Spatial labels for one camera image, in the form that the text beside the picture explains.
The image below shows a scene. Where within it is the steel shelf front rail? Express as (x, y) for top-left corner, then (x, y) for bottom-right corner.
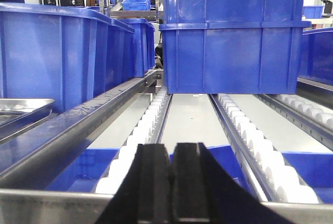
(1, 189), (332, 223)

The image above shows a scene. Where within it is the large blue bin left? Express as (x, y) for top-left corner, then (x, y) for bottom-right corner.
(1, 3), (134, 113)

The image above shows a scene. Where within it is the steel lane divider rail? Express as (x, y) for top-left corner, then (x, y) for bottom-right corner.
(1, 70), (163, 190)

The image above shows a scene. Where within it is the blue bin below shelf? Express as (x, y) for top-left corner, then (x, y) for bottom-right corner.
(46, 145), (332, 204)

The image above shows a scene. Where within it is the blue bin far right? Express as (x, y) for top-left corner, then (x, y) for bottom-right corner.
(299, 27), (332, 85)

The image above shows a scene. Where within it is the right white roller track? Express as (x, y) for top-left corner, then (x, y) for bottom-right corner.
(256, 94), (332, 150)

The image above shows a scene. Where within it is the middle white roller track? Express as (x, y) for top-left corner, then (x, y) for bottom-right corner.
(208, 94), (322, 204)

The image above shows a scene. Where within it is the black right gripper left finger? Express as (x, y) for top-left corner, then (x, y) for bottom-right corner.
(96, 144), (171, 223)

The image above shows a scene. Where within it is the left white roller track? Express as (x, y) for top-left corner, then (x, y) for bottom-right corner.
(92, 87), (172, 195)

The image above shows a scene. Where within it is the small blue bin background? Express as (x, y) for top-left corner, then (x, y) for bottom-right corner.
(121, 0), (151, 11)

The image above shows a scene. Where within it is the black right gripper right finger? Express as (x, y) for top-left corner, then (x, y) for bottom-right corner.
(171, 143), (290, 223)

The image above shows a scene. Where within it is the silver metal tray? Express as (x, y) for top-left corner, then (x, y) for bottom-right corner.
(1, 98), (55, 143)

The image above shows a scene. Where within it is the white roller track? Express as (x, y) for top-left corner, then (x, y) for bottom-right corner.
(92, 87), (172, 195)
(256, 94), (332, 150)
(208, 94), (322, 204)

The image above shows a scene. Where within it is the lower stacked blue bin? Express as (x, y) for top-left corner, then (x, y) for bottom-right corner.
(160, 20), (310, 94)

